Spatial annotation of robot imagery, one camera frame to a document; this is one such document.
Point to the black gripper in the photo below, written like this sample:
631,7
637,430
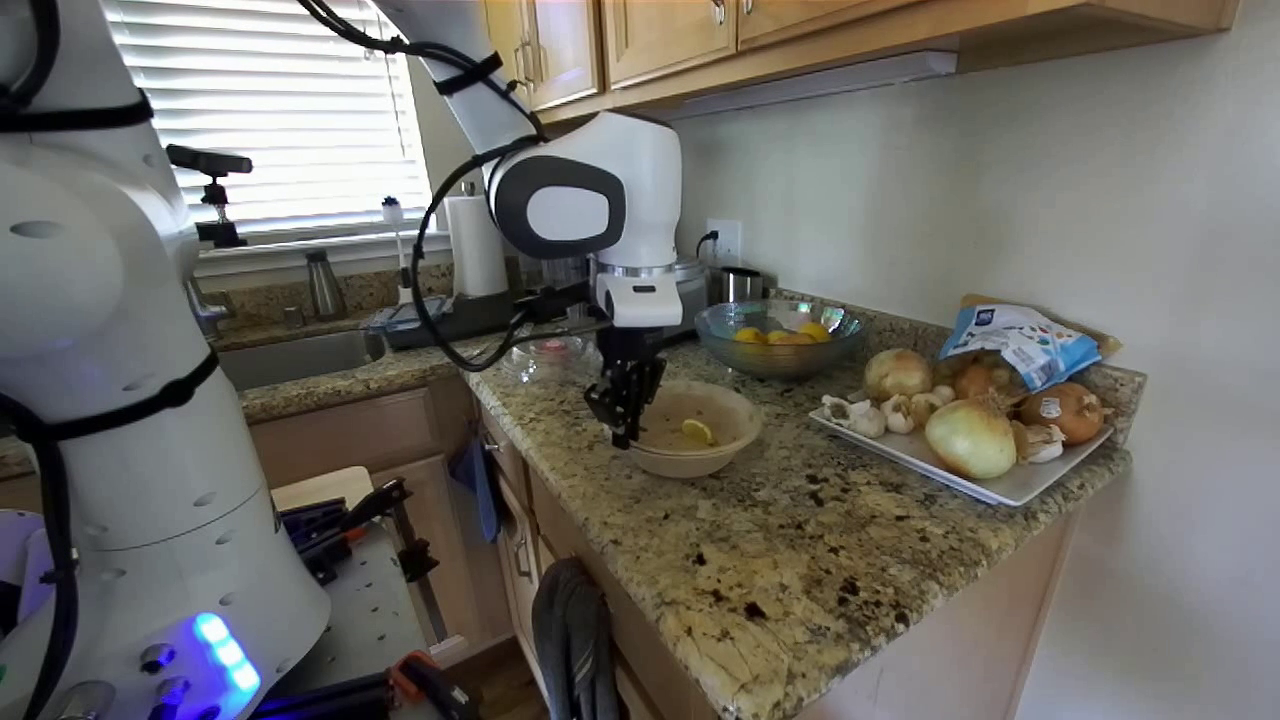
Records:
631,377

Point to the beige ceramic bowl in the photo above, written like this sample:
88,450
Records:
695,466
715,404

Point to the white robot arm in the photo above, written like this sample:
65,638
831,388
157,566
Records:
121,403

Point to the lemon slice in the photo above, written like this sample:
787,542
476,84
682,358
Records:
699,430

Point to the glass lid red knob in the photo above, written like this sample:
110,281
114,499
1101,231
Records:
553,355

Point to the yellow lemon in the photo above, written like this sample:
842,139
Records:
754,338

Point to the blue-green glass bowl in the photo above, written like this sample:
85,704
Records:
780,362

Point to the blue hanging cloth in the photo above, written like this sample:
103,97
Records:
476,484

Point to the stainless steel cup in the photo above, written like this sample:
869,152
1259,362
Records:
743,285

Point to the paper towel roll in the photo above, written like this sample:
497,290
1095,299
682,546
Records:
476,266

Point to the wooden base cabinets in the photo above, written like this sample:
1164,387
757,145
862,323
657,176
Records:
401,435

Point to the gray hanging towel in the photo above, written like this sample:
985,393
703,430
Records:
573,642

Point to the white mushroom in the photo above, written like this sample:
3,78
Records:
1040,447
909,409
867,417

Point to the white dish brush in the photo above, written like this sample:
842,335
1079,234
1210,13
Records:
396,223

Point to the chrome faucet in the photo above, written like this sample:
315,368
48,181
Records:
324,285

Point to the black orange clamp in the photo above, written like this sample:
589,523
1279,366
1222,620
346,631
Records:
424,681

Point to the white work table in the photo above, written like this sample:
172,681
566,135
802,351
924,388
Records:
353,615

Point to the steel sink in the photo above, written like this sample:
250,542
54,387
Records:
287,358

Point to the large yellow onion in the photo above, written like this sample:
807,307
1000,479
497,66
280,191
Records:
968,442

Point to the brown shallot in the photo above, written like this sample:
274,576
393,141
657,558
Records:
1074,409
990,387

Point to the white rectangular plate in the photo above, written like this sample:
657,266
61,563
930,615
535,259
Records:
1023,484

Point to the blue white snack bag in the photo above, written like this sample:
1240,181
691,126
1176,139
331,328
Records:
1025,343

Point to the wooden upper cabinets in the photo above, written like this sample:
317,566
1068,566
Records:
867,33

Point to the white window blinds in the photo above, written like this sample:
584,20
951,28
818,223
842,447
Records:
265,120

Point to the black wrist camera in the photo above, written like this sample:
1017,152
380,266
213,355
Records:
631,343

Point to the white wall outlet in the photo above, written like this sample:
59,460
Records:
730,238

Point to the black camera on stand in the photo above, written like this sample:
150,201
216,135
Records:
208,162

